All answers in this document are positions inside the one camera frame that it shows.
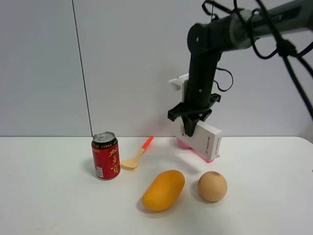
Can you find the red drink can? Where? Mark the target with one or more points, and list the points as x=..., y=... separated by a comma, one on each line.
x=106, y=155

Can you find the yellow spatula orange handle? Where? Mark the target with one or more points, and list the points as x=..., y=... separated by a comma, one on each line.
x=131, y=164

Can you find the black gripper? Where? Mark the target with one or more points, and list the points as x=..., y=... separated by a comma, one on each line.
x=190, y=115

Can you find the pink cup dark inside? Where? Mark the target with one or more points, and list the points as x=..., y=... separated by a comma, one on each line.
x=185, y=146

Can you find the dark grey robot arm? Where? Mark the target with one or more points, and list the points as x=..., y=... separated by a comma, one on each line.
x=240, y=29

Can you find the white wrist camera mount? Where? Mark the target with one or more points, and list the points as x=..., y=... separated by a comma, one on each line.
x=180, y=84

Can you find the white rectangular box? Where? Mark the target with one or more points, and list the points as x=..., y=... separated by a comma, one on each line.
x=206, y=139

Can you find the round tan fruit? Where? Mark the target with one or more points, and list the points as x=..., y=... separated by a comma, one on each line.
x=212, y=186

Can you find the yellow mango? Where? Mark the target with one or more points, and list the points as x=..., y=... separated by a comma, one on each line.
x=163, y=191

